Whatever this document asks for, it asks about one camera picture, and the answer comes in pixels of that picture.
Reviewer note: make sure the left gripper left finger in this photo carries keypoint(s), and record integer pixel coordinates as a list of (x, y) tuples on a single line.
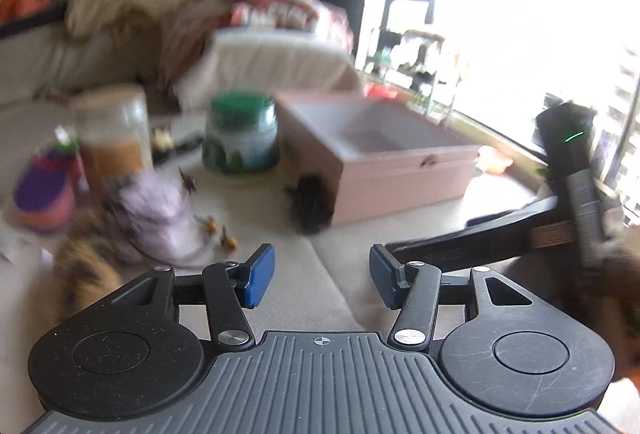
[(226, 290)]

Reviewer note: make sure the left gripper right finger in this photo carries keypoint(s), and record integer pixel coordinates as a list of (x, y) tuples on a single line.
[(415, 289)]

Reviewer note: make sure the brown furry scrunchie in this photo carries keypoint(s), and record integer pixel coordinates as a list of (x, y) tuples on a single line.
[(83, 270)]

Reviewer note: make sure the right hand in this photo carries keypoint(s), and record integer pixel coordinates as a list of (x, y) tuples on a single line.
[(607, 296)]

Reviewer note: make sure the black hair claw clip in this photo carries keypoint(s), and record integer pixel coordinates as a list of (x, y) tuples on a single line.
[(311, 206)]

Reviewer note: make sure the pink cardboard box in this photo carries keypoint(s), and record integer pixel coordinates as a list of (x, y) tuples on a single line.
[(373, 156)]

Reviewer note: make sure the white jar green lid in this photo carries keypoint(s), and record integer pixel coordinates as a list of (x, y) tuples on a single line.
[(241, 134)]

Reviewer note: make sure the clear jar silver lid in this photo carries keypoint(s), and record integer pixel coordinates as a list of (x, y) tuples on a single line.
[(112, 128)]

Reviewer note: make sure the floral pink blanket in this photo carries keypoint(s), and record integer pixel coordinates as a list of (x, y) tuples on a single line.
[(189, 29)]

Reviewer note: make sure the beige sofa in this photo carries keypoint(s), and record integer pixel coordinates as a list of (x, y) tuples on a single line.
[(47, 60)]

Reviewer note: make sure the cream blanket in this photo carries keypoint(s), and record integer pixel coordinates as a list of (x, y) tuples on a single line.
[(84, 18)]

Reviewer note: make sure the orange plush toy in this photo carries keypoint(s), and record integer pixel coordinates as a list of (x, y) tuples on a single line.
[(11, 10)]

